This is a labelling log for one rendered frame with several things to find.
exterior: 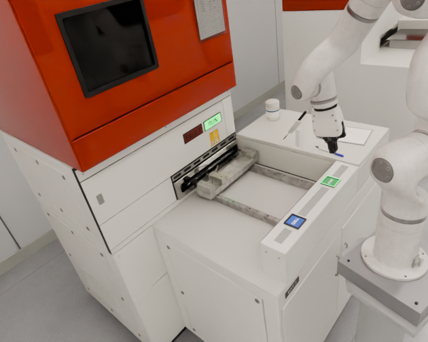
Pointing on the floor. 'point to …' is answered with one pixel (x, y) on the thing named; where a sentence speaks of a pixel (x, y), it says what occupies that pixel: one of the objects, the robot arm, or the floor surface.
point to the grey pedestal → (380, 315)
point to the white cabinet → (324, 275)
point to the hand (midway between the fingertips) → (332, 146)
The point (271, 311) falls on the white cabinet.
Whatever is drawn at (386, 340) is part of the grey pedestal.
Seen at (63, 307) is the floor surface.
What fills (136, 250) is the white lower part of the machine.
